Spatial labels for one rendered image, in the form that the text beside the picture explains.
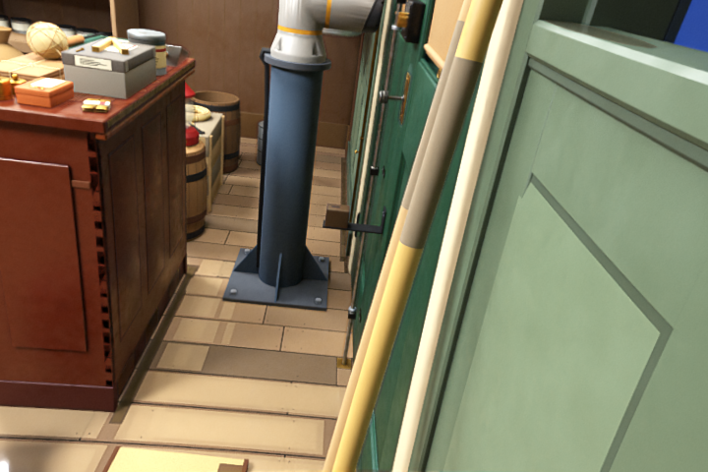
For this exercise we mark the grey tin with label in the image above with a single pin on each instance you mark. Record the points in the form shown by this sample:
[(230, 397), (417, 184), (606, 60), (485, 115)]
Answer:
[(147, 38)]

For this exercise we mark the steel peg with knob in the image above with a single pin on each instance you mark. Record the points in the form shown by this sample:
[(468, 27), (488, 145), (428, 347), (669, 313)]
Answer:
[(383, 95)]

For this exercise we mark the tan shelf unit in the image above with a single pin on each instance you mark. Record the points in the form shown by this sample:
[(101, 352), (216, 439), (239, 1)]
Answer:
[(124, 17)]

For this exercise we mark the cream twine ball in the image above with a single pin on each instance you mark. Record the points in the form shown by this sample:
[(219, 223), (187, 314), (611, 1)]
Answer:
[(46, 39)]

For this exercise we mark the brown block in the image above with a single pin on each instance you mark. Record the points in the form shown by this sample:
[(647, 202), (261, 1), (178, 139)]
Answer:
[(337, 217)]

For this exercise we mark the blue shop window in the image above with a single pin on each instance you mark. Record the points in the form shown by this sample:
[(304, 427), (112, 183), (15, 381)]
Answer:
[(702, 23)]

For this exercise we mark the cream door strip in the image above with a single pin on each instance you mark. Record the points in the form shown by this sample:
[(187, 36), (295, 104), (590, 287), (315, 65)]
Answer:
[(373, 135)]

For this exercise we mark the cream pole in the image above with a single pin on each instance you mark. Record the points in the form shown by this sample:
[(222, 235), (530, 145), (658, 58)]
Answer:
[(453, 265)]

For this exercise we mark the cream wooden crate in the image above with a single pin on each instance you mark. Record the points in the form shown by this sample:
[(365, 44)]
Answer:
[(215, 159)]

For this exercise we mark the monkey-tail bolt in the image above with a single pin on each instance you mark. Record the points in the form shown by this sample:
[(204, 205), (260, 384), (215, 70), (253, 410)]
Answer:
[(360, 265)]

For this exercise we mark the brown wooden barrel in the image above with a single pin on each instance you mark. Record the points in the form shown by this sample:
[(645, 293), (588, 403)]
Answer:
[(196, 189), (221, 135)]

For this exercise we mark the tan hanging board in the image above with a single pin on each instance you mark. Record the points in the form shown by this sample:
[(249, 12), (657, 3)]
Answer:
[(445, 29)]

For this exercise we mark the black door bracket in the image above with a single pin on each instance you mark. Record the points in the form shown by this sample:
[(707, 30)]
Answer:
[(366, 228)]

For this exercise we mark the brown wooden counter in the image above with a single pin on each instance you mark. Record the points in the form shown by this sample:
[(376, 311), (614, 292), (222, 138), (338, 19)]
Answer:
[(47, 236)]

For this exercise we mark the brass key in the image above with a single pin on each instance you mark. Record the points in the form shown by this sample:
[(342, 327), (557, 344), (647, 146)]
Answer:
[(402, 16)]

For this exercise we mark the brass door plate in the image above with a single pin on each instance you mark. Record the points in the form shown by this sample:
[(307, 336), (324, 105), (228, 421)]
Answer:
[(405, 112)]

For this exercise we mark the small brass weight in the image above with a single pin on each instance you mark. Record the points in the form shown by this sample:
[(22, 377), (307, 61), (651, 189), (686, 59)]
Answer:
[(16, 79)]

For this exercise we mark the thin tan pole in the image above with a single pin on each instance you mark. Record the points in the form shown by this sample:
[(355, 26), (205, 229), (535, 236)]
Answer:
[(433, 118)]

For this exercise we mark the green door with bolt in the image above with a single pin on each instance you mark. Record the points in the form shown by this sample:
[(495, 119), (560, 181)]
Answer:
[(366, 118)]

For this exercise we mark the grey cash box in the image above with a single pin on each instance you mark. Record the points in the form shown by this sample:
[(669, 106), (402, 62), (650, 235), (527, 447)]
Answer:
[(112, 76)]

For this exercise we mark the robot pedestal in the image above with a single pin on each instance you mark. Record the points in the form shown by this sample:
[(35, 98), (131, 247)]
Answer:
[(286, 177)]

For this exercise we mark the green panelled side panel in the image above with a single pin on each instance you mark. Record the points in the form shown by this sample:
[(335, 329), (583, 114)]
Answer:
[(596, 265)]

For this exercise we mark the small brass block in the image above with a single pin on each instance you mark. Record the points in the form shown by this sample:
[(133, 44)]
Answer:
[(96, 106)]

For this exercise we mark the green door with bracket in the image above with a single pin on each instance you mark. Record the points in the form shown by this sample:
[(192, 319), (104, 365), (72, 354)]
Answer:
[(413, 236)]

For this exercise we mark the brown wooden wedge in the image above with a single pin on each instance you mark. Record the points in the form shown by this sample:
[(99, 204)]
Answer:
[(233, 467)]

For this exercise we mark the orange box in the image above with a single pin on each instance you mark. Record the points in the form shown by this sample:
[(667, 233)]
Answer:
[(44, 94)]

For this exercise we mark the brass floor socket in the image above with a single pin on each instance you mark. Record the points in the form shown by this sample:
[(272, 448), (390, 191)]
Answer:
[(343, 363)]

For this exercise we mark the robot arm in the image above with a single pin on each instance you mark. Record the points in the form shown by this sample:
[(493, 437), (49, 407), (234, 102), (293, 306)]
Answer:
[(295, 41)]

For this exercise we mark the black deadlock case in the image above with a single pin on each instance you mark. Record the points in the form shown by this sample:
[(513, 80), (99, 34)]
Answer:
[(416, 26)]

